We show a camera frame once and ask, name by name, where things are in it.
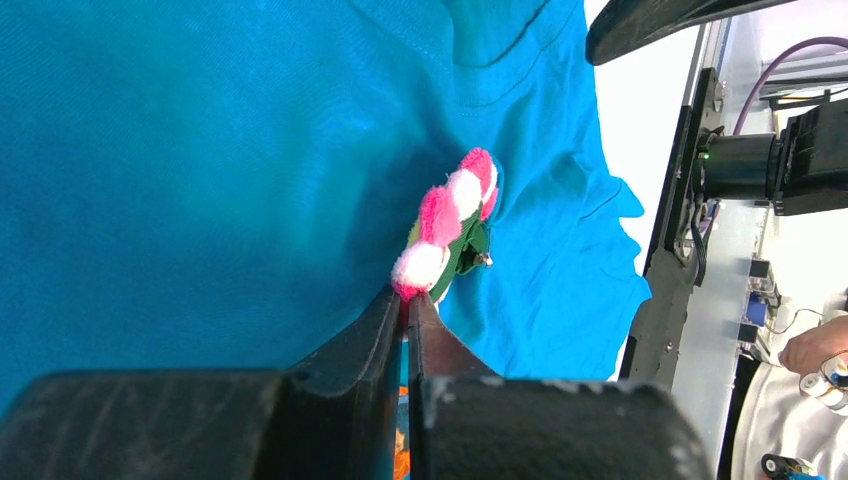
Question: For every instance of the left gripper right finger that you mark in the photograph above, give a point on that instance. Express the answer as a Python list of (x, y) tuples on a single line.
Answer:
[(466, 422)]

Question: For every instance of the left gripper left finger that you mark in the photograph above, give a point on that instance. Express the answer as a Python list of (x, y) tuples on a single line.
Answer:
[(330, 416)]

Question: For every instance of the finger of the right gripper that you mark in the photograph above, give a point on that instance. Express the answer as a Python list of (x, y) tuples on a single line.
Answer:
[(624, 26)]

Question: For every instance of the blue t-shirt garment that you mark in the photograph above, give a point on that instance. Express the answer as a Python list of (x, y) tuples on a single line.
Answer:
[(228, 183)]

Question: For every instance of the person hand in background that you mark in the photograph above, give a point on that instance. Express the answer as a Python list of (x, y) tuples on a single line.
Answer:
[(805, 353)]

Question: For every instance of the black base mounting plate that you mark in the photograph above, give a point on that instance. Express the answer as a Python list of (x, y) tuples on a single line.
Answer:
[(653, 344)]

